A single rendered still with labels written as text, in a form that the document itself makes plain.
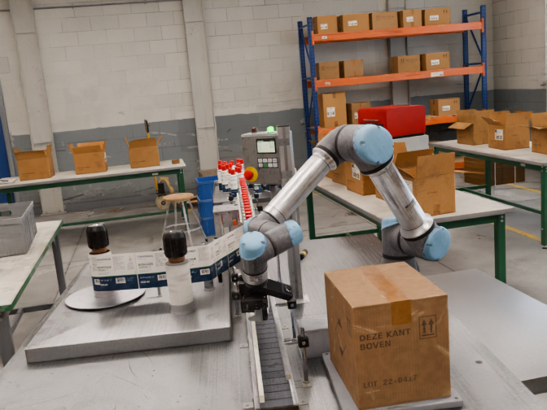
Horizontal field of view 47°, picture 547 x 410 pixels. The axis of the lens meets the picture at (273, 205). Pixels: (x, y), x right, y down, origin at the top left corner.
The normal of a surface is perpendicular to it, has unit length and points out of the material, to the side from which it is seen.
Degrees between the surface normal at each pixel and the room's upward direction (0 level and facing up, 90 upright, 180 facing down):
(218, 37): 90
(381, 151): 84
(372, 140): 85
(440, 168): 100
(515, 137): 90
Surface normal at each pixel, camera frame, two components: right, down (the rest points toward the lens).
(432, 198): 0.30, 0.15
